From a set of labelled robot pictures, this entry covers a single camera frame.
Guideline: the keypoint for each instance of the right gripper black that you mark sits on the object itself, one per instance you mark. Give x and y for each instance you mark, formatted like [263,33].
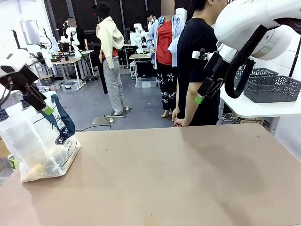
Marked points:
[210,87]

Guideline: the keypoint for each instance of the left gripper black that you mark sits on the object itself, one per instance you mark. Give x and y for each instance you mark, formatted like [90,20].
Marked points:
[35,99]

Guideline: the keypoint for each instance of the yellow item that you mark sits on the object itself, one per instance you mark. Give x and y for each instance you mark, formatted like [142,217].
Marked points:
[37,167]

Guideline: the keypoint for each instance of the grey woven plastic basket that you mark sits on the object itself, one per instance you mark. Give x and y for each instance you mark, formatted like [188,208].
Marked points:
[261,71]
[272,90]

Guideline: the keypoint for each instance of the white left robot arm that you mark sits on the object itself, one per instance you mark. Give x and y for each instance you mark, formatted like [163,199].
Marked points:
[14,61]

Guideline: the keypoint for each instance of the person's right forearm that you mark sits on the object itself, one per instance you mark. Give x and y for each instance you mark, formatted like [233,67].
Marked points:
[191,103]

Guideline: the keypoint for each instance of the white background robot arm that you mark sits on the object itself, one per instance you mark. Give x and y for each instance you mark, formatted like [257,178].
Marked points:
[73,31]
[138,28]

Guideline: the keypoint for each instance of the person's left hand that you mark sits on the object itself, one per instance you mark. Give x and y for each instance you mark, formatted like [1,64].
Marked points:
[176,114]

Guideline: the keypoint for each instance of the person's right hand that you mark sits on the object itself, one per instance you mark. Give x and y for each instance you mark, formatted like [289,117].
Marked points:
[182,123]

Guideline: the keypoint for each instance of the dark plastic storage bin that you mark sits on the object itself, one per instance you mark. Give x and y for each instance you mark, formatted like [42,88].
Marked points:
[47,79]

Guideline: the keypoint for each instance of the clear plastic storage bin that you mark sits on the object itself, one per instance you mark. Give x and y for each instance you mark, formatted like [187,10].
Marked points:
[147,83]
[69,86]

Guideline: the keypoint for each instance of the person in black t-shirt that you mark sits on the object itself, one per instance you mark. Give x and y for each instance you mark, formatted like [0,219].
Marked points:
[188,47]

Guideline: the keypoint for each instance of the metal mannequin floor plate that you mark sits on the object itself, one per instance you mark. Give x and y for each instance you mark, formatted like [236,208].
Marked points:
[101,120]

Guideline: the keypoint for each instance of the long background work table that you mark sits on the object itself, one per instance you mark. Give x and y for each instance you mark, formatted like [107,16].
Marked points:
[70,60]

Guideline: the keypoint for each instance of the flat cardboard box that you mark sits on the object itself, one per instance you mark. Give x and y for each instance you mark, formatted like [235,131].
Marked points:
[254,121]

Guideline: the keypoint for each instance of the white side table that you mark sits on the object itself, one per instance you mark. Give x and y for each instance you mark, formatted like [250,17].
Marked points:
[258,109]

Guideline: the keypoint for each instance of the green and white carton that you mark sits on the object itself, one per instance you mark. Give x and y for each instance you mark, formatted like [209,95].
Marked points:
[14,161]

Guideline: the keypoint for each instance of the white computer case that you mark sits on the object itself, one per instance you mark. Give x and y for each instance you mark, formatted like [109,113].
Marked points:
[133,70]

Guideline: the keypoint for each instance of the small background work table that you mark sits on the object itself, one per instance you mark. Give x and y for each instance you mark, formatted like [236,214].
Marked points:
[140,56]

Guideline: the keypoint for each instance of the background person black clothes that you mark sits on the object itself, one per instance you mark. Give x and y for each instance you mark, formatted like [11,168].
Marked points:
[80,35]

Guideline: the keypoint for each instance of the mannequin with beige jacket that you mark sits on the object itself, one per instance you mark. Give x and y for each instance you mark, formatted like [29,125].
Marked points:
[109,35]

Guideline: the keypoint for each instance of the background person black hair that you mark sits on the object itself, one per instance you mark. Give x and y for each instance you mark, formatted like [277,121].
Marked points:
[150,15]

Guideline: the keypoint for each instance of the slanted black stand pole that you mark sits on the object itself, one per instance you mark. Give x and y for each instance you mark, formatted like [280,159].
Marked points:
[292,69]

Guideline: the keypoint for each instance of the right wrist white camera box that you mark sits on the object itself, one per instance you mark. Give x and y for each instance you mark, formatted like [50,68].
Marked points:
[195,54]

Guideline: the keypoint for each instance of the grey wall panel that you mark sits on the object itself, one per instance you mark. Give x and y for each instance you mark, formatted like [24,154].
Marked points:
[29,31]

